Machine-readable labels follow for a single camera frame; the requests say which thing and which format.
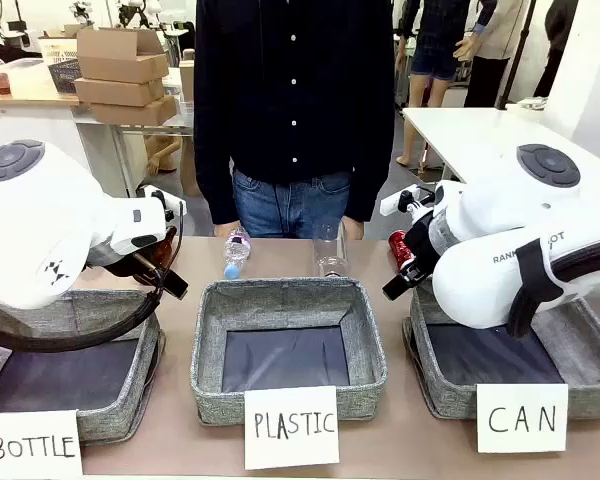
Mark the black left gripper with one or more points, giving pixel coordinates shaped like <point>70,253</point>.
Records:
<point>125,265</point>

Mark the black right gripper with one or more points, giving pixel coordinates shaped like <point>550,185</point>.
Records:
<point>422,245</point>

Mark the red drink can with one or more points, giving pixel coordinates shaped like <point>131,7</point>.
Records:
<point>400,250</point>

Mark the brown glass bottle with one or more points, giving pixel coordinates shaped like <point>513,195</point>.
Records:
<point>164,247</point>

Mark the plastic bottle with pink label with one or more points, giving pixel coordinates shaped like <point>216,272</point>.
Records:
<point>236,250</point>

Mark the clear plastic bottle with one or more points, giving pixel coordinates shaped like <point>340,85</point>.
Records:
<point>331,250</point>

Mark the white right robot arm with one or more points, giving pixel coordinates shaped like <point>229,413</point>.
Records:
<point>485,280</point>

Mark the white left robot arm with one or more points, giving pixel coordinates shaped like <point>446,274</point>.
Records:
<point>35,225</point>

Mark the grey fabric basket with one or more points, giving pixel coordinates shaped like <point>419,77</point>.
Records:
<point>105,415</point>
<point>590,370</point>
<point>290,310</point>

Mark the white paper sign CAN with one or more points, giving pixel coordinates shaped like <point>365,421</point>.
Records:
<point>522,419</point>

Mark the person's left hand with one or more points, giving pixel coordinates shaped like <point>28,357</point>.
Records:
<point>352,229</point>

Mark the person's right hand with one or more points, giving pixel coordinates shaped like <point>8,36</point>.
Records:
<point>226,231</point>

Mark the white paper sign PLASTIC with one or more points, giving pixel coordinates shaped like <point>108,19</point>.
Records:
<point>291,425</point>

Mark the flat cardboard box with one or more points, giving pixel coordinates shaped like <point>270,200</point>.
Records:
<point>135,112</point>
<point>120,92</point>

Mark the white paper sign BOTTLE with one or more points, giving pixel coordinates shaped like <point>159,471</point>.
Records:
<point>30,445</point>

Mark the person in dark shirt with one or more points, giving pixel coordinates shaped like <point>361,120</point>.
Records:
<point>290,100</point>

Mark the white desk with wooden top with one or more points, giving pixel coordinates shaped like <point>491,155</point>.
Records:
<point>30,120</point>

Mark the black plastic crate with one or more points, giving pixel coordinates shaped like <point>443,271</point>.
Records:
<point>65,75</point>

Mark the open cardboard box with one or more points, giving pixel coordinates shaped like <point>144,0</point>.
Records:
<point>120,55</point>

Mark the white plastic crate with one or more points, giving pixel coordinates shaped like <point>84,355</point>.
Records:
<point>60,49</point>

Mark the black stand pole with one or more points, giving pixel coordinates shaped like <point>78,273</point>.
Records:
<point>517,50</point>

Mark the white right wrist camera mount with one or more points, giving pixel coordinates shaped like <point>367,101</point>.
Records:
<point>400,201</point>

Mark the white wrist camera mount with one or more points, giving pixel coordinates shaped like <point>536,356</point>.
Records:
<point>400,201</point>
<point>155,196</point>

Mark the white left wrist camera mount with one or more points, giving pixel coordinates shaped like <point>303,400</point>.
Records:
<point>155,196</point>

